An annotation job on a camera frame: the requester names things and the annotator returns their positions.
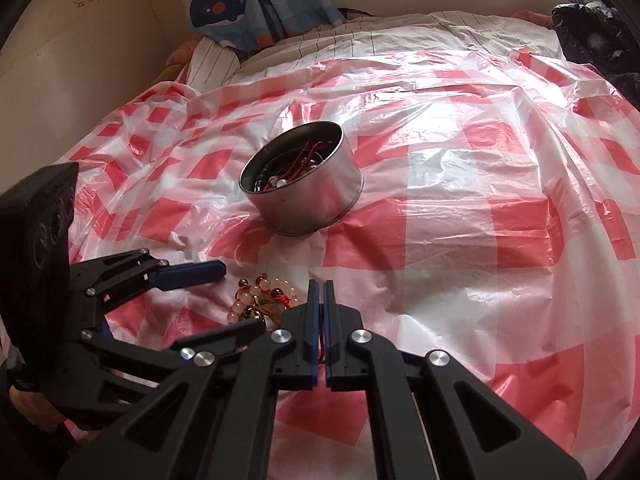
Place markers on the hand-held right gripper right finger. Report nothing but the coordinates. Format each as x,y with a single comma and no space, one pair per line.
327,330

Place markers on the red white checked plastic sheet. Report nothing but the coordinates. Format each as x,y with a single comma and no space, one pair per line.
475,260

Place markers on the dark cloth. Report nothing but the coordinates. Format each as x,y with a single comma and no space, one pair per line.
595,40

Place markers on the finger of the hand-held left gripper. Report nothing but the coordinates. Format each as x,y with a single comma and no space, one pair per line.
195,274
220,340

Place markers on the round metal tin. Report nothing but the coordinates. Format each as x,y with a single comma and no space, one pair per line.
320,205

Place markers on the blue whale print curtain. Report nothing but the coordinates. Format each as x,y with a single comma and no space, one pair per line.
225,5

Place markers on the pink cloth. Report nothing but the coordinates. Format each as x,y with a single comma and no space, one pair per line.
181,55

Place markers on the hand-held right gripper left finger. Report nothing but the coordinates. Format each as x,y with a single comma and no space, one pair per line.
312,330

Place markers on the person's left hand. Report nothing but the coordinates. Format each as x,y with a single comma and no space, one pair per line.
35,410

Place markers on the striped white bedsheet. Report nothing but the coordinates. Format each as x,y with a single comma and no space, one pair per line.
380,35

